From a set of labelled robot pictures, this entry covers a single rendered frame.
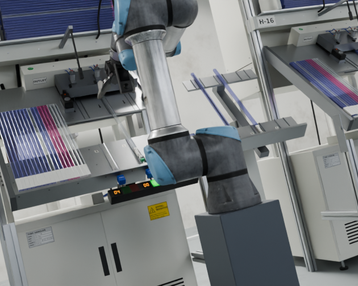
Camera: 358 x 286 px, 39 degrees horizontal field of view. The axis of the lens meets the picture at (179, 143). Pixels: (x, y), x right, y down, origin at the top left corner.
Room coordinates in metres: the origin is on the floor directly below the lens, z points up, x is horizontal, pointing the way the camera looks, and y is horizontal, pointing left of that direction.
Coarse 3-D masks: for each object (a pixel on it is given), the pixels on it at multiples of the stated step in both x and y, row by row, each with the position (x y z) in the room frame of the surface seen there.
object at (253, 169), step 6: (234, 126) 2.17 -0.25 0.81; (246, 150) 2.17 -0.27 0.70; (252, 150) 2.18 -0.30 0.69; (246, 156) 2.17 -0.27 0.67; (252, 156) 2.18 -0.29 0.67; (246, 162) 2.17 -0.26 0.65; (252, 162) 2.18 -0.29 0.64; (252, 168) 2.17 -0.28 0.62; (258, 168) 2.18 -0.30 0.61; (252, 174) 2.17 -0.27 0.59; (258, 174) 2.18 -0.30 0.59; (252, 180) 2.17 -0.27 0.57; (258, 180) 2.18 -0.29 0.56; (258, 186) 2.18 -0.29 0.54; (264, 198) 2.18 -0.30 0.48
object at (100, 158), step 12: (108, 144) 1.97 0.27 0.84; (120, 144) 1.98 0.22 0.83; (144, 144) 1.99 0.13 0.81; (84, 156) 1.90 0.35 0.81; (96, 156) 1.91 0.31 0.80; (108, 156) 1.91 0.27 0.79; (120, 156) 1.92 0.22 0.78; (132, 156) 1.93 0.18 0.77; (144, 156) 1.93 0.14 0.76; (96, 168) 1.85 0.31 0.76; (108, 168) 1.86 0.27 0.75; (120, 168) 1.87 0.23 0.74; (12, 180) 1.76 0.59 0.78
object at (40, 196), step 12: (132, 168) 1.84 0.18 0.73; (144, 168) 1.86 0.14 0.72; (72, 180) 1.76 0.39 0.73; (84, 180) 1.77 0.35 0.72; (96, 180) 1.80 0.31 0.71; (108, 180) 1.82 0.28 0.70; (132, 180) 1.88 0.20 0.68; (24, 192) 1.69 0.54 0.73; (36, 192) 1.71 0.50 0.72; (48, 192) 1.74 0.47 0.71; (60, 192) 1.76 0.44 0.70; (72, 192) 1.78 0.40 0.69; (84, 192) 1.81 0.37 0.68; (24, 204) 1.72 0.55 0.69; (36, 204) 1.75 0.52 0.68
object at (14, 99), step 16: (0, 96) 2.16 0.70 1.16; (16, 96) 2.17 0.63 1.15; (32, 96) 2.18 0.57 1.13; (48, 96) 2.19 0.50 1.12; (80, 96) 2.21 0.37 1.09; (96, 96) 2.23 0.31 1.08; (112, 96) 2.24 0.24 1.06; (128, 96) 2.25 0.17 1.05; (64, 112) 2.11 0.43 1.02; (80, 112) 2.12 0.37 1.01; (96, 112) 2.13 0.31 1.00; (128, 112) 2.16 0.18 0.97
